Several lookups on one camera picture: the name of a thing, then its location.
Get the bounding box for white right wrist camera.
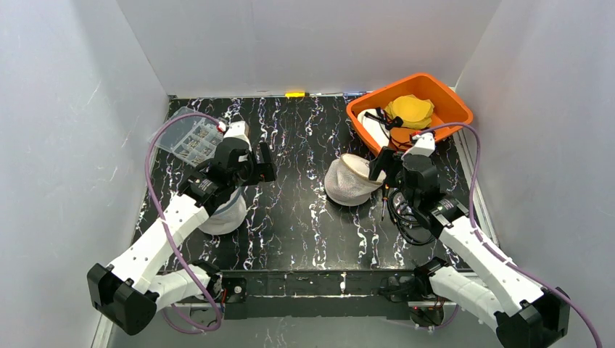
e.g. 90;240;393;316
403;132;436;157

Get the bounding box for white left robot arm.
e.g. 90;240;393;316
87;137;276;336

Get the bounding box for yellow bra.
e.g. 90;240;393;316
384;94;434;130

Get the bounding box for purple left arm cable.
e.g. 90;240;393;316
144;112;225;336

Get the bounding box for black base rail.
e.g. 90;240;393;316
175;268;462;321

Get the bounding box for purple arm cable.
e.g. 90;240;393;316
144;112;225;336
408;122;603;348

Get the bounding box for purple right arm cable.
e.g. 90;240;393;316
408;122;603;348

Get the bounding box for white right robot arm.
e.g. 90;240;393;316
369;147;570;347

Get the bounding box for white bra black straps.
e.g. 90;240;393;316
357;108;391;149

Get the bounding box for orange plastic bin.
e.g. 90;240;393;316
346;72;474;155

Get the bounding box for yellow tape piece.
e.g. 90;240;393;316
284;91;309;98

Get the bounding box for clear plastic screw box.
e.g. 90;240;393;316
155;115;226;167

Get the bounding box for black coiled cable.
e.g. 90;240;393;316
387;188;436;247

